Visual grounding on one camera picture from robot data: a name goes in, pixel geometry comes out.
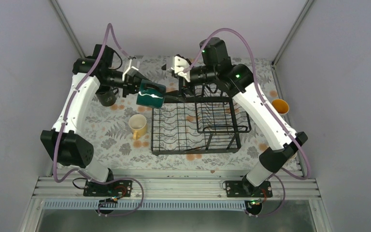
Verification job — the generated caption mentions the dark green mug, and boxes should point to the dark green mug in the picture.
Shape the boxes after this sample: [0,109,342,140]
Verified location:
[136,89,166,108]

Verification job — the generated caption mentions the black mug white rim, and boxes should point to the black mug white rim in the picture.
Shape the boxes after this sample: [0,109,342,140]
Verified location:
[96,87,119,107]

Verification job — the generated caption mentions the black wire dish rack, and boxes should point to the black wire dish rack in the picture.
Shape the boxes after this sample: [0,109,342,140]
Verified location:
[151,84,252,156]

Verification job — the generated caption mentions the yellow mug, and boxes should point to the yellow mug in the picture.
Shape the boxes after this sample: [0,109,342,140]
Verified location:
[128,114,147,140]

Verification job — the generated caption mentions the white mug orange interior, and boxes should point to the white mug orange interior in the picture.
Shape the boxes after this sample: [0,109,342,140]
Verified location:
[271,99,290,116]

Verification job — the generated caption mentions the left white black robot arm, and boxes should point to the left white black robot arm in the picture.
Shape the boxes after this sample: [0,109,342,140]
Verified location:
[40,44,167,196]

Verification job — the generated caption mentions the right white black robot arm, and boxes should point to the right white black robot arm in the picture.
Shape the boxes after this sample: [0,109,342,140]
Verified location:
[161,37,308,197]

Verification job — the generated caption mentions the floral patterned tablecloth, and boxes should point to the floral patterned tablecloth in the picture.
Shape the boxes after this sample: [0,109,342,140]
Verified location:
[67,55,297,172]

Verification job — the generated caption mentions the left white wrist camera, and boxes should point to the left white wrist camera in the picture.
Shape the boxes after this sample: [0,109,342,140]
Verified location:
[122,57,140,82]

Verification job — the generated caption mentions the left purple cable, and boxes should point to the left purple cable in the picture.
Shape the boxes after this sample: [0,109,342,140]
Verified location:
[52,23,145,218]

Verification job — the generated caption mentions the purple cable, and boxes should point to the purple cable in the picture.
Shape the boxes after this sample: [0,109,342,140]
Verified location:
[52,23,145,218]
[182,28,312,218]

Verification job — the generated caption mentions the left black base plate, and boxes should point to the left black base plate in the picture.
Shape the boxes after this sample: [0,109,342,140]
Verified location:
[83,180,133,198]

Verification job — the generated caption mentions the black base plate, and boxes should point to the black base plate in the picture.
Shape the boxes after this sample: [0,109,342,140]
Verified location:
[222,180,273,198]
[83,180,133,198]

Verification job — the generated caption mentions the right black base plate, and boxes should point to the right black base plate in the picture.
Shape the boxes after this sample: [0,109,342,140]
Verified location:
[222,180,273,198]

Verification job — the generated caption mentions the left aluminium frame post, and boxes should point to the left aluminium frame post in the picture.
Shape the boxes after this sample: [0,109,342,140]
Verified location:
[49,0,85,58]

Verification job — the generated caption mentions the aluminium frame post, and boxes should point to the aluminium frame post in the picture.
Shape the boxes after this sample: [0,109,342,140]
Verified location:
[49,0,85,58]
[271,0,315,69]

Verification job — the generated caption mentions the grey slotted cable duct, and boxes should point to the grey slotted cable duct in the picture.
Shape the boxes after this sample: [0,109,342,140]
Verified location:
[43,199,246,211]

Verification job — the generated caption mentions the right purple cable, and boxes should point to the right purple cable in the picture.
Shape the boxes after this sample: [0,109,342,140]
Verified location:
[182,28,312,218]

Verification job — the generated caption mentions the aluminium mounting rail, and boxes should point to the aluminium mounting rail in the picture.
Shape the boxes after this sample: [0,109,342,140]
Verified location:
[32,176,321,200]

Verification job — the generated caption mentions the right aluminium frame post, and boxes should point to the right aluminium frame post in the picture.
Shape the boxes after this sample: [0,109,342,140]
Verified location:
[271,0,315,69]

